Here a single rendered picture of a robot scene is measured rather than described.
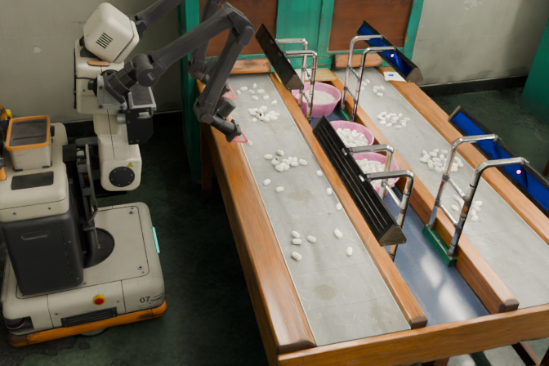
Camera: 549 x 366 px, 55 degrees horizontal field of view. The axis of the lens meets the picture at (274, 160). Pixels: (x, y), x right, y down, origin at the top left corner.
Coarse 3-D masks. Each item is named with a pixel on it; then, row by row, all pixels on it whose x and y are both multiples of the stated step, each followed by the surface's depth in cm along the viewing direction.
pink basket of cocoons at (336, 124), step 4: (332, 124) 258; (336, 124) 259; (344, 124) 259; (348, 124) 259; (352, 124) 258; (356, 124) 257; (336, 128) 259; (344, 128) 260; (348, 128) 259; (352, 128) 259; (356, 128) 258; (360, 128) 256; (364, 128) 255; (360, 132) 257; (364, 132) 255; (368, 132) 252; (364, 136) 255; (368, 136) 252; (372, 136) 249; (368, 140) 251; (372, 140) 247; (368, 144) 250; (360, 156) 244
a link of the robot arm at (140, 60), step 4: (140, 56) 185; (144, 56) 185; (136, 60) 184; (140, 60) 183; (144, 60) 183; (148, 60) 184; (152, 60) 188; (128, 64) 183; (132, 64) 184; (136, 64) 183; (140, 64) 182; (124, 68) 183; (128, 68) 182; (132, 68) 181; (136, 68) 181; (128, 72) 181; (132, 72) 182; (128, 76) 183; (132, 76) 183
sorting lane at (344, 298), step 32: (256, 128) 254; (288, 128) 256; (256, 160) 231; (288, 192) 213; (320, 192) 214; (288, 224) 197; (320, 224) 198; (288, 256) 183; (320, 256) 184; (352, 256) 184; (320, 288) 171; (352, 288) 172; (384, 288) 173; (320, 320) 160; (352, 320) 161; (384, 320) 162
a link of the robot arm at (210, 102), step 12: (228, 36) 192; (240, 36) 187; (228, 48) 191; (240, 48) 192; (228, 60) 194; (216, 72) 196; (228, 72) 197; (216, 84) 199; (204, 96) 201; (216, 96) 202; (204, 108) 202
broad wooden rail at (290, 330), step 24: (216, 144) 236; (240, 144) 241; (216, 168) 242; (240, 168) 221; (240, 192) 207; (240, 216) 195; (264, 216) 196; (240, 240) 195; (264, 240) 185; (264, 264) 175; (264, 288) 166; (288, 288) 167; (264, 312) 163; (288, 312) 159; (264, 336) 167; (288, 336) 152; (312, 336) 155
